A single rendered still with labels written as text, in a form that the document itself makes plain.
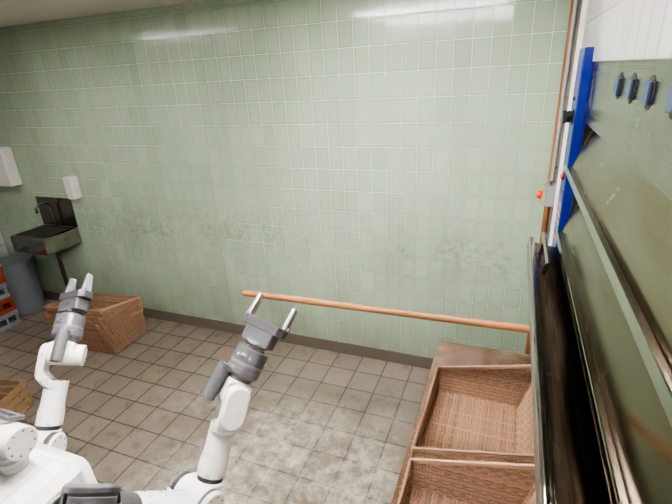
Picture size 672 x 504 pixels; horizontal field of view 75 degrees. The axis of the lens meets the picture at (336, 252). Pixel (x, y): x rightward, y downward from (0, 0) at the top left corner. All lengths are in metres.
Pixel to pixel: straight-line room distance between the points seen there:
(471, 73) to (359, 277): 1.55
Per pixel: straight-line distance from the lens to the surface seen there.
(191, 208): 3.81
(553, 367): 1.24
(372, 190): 3.01
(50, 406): 1.61
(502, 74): 2.79
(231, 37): 3.34
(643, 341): 0.78
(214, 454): 1.23
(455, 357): 2.65
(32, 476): 1.20
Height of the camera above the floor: 2.11
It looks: 22 degrees down
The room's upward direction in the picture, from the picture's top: 3 degrees counter-clockwise
